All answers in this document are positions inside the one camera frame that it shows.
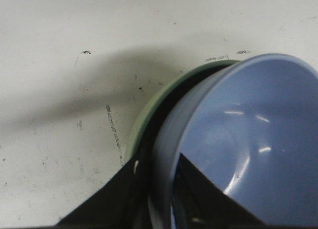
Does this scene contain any green bowl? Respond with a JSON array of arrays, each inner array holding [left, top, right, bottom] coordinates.
[[124, 60, 238, 163]]

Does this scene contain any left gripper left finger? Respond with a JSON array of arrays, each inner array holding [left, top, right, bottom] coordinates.
[[56, 152, 149, 229]]

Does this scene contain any blue bowl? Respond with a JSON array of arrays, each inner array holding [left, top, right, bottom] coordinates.
[[149, 54, 318, 229]]

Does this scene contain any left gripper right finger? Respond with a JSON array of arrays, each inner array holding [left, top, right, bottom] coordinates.
[[172, 154, 266, 229]]

